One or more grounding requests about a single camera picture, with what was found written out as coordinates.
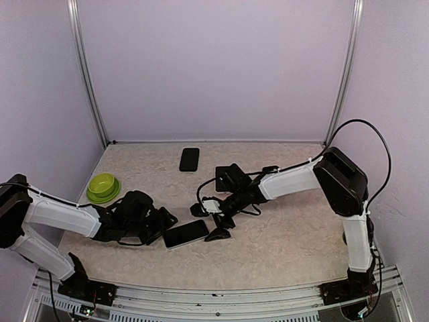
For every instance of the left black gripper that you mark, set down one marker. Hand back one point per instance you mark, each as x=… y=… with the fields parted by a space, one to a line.
x=162 y=222

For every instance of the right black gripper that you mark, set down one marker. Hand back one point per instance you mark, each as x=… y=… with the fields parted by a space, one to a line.
x=220 y=232

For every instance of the face-up phone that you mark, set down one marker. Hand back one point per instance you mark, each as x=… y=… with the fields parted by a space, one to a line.
x=184 y=234

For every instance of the pink phone case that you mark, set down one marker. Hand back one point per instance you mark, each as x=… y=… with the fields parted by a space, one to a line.
x=220 y=187

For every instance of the black phone case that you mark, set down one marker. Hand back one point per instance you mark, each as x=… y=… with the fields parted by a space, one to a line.
x=189 y=160

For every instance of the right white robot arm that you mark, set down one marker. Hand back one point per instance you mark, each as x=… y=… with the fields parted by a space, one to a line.
x=296 y=214

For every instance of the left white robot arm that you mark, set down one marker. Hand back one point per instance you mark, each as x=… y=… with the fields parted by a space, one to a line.
x=132 y=216

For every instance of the green plate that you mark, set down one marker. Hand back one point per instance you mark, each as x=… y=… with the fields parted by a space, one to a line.
x=100 y=200

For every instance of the green bowl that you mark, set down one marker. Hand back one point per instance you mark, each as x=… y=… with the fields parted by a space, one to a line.
x=103 y=185

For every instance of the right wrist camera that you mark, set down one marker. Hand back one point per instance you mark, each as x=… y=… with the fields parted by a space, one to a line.
x=211 y=206

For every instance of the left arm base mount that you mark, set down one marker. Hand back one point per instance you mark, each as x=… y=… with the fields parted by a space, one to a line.
x=79 y=286

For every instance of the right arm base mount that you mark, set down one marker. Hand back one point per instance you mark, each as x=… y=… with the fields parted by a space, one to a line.
x=355 y=286

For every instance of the front aluminium rail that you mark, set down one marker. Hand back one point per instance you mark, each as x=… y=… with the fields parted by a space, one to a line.
x=307 y=302

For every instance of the left aluminium frame post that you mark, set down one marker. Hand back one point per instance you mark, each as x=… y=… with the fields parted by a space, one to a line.
x=73 y=13

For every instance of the aluminium frame post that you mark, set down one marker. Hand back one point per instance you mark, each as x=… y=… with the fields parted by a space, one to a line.
x=73 y=13
x=347 y=69

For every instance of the right aluminium frame post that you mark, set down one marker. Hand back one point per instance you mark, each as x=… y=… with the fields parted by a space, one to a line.
x=347 y=69

